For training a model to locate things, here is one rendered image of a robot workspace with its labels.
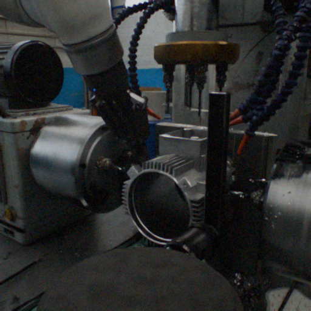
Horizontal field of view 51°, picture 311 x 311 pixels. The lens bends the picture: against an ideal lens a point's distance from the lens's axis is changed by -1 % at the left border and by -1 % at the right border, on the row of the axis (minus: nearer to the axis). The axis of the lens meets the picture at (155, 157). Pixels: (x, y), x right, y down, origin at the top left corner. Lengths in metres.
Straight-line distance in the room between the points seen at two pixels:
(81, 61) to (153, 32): 6.71
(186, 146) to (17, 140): 0.46
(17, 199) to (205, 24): 0.67
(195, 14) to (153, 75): 6.52
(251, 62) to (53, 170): 0.56
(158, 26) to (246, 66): 6.32
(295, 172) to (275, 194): 0.05
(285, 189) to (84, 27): 0.39
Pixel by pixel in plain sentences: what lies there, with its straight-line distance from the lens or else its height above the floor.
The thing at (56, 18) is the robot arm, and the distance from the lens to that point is 0.52.
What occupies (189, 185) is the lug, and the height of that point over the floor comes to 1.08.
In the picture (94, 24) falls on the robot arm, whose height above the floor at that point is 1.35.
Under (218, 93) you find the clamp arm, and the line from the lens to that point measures 0.51.
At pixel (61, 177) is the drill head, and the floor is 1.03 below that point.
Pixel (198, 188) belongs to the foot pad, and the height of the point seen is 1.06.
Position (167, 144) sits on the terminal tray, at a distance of 0.71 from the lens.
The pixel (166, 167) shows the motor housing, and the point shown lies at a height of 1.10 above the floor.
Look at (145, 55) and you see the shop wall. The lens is 7.34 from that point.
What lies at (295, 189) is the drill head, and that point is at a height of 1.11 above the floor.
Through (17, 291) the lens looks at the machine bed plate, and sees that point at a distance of 0.85.
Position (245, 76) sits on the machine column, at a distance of 0.89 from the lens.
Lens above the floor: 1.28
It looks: 15 degrees down
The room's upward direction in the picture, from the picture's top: straight up
